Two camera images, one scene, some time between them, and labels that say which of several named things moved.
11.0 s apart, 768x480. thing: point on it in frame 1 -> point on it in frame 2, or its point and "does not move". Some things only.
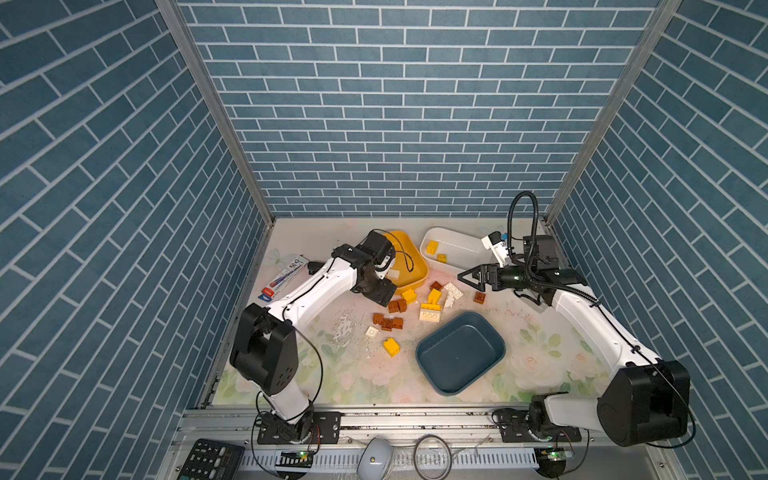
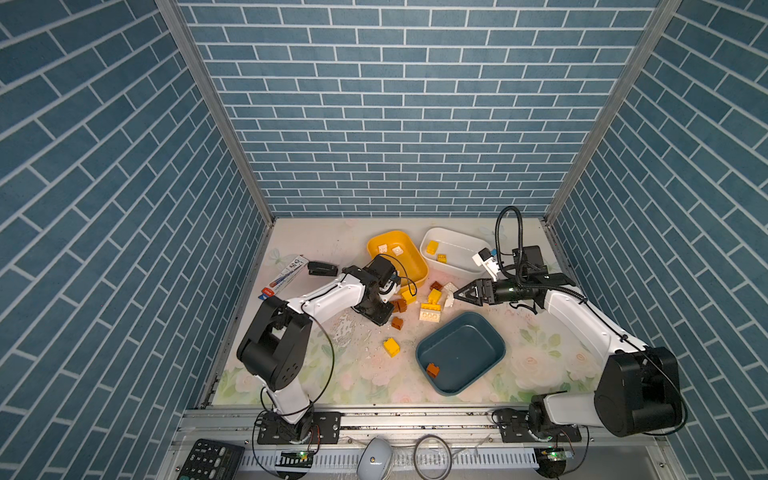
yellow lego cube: x=432 y=247 does not move
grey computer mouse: x=375 y=460 does not move
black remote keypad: x=213 y=460 does not move
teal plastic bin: x=453 y=356 does not move
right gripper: x=484 y=276 -> x=479 y=292
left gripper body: x=377 y=288 -> x=379 y=310
